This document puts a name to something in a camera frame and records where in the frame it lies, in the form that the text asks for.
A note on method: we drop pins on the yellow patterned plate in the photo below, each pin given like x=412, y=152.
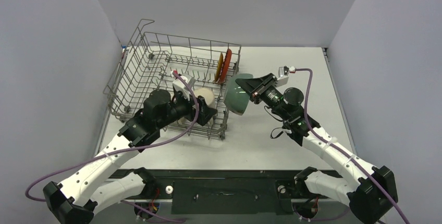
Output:
x=219, y=68

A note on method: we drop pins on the red plastic plate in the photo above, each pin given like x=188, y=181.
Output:
x=224, y=70

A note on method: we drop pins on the white bowl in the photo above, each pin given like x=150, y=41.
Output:
x=236, y=99

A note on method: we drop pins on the grey wire dish rack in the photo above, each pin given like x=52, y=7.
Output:
x=146, y=65

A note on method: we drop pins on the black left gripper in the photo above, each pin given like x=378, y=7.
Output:
x=204, y=112

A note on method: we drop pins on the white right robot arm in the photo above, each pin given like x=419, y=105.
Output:
x=369, y=191

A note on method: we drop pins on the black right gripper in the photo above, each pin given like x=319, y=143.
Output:
x=259, y=88

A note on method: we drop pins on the cream mug with floral print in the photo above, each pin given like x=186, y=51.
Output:
x=208, y=96

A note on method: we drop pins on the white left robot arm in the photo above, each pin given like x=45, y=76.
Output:
x=80, y=197

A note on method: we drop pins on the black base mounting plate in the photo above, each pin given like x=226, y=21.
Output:
x=227, y=191

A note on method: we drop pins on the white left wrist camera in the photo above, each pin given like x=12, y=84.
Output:
x=182, y=83

